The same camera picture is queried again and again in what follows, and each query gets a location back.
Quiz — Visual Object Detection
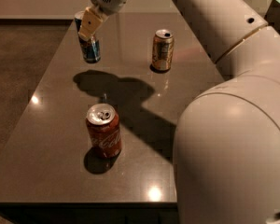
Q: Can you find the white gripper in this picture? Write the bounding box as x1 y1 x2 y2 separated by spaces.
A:
78 0 127 41

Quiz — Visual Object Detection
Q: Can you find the blue silver redbull can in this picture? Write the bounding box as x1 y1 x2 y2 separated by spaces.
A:
75 11 101 63

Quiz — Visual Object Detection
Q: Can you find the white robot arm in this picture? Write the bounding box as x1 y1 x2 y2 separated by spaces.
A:
172 0 280 224

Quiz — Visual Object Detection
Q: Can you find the gold drink can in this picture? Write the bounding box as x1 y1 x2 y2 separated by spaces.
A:
151 29 175 72

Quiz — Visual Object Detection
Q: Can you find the red coca-cola can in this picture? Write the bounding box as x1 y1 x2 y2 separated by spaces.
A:
86 104 121 159

